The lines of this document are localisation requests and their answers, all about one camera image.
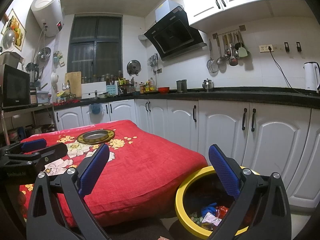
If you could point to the steel kettle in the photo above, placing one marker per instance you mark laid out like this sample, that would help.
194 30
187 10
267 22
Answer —
208 85

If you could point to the red floral table cloth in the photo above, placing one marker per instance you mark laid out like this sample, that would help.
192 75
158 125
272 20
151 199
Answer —
142 174

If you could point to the fruit picture frame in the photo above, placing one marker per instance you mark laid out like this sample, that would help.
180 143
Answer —
13 33

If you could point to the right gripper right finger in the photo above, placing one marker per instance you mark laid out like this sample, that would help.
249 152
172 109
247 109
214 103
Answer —
261 207

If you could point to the round metal gold-rimmed tray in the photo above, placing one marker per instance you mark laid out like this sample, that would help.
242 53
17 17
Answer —
96 136

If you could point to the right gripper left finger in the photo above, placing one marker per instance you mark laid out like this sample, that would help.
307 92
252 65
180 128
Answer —
46 219

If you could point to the hanging pot lid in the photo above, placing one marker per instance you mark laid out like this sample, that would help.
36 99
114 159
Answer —
133 67

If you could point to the white lower cabinets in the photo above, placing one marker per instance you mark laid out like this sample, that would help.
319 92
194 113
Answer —
265 138

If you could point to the white electric kettle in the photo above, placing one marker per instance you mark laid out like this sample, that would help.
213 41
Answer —
312 81

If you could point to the blue glove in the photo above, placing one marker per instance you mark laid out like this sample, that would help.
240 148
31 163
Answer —
211 208

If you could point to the grey canister pair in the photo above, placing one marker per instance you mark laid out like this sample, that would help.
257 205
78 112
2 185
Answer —
181 86

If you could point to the red bowl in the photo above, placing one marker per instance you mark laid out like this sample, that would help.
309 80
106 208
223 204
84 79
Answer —
164 90

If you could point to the yellow rimmed trash bin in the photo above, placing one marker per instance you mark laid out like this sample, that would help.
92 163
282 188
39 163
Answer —
197 191

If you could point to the red cylindrical can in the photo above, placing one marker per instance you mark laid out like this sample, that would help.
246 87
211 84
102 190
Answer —
221 211

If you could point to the black range hood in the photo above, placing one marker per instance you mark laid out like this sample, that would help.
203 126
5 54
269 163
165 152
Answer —
172 35

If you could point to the white water heater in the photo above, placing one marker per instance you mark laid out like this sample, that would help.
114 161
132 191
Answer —
49 16

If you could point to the black microwave oven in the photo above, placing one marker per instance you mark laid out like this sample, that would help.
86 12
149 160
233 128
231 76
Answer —
15 87

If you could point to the dark kitchen window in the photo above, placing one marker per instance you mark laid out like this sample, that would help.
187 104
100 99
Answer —
95 45

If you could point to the wall power socket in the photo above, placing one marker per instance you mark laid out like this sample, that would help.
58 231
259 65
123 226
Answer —
266 48

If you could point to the wooden cutting board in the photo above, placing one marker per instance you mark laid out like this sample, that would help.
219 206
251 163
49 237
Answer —
74 80

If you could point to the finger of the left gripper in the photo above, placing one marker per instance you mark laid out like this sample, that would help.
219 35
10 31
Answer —
34 145

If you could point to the black blender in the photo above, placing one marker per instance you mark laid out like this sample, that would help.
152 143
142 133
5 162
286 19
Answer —
33 71

